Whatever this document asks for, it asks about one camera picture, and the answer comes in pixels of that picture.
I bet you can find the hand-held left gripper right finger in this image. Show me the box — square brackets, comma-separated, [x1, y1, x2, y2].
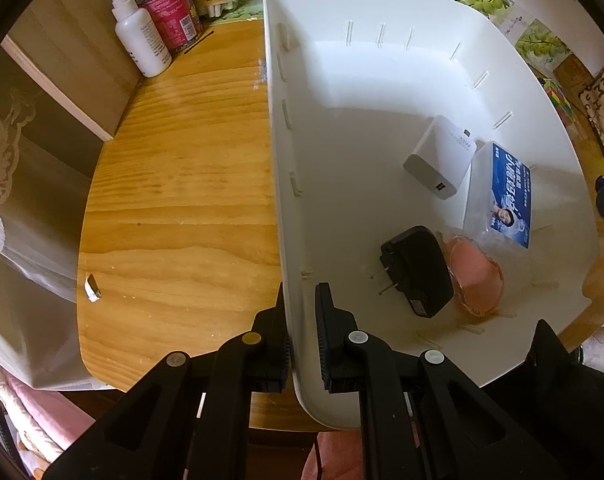
[314, 282, 563, 480]

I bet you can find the pink correction tape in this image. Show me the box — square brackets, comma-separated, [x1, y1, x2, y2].
[439, 232, 505, 318]

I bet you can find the white charger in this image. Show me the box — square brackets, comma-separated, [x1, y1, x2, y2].
[403, 115, 477, 201]

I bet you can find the pink printed blanket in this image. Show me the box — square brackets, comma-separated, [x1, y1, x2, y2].
[0, 355, 108, 480]

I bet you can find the white plastic storage bin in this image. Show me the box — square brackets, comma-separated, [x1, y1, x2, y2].
[262, 0, 600, 431]

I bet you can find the clear box with blue label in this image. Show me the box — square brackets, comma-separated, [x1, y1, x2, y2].
[462, 141, 540, 250]

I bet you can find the white plastic bottle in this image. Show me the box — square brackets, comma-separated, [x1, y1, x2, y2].
[108, 0, 173, 78]

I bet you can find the black charger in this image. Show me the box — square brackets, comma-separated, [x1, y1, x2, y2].
[372, 225, 455, 319]

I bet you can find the thin black stick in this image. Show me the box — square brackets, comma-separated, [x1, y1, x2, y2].
[184, 30, 215, 54]

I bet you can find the white lace curtain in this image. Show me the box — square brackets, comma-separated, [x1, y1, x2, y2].
[0, 45, 108, 391]

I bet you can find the red can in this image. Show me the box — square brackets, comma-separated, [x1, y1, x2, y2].
[137, 0, 203, 53]

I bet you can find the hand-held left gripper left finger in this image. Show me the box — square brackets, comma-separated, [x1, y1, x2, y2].
[42, 282, 293, 480]

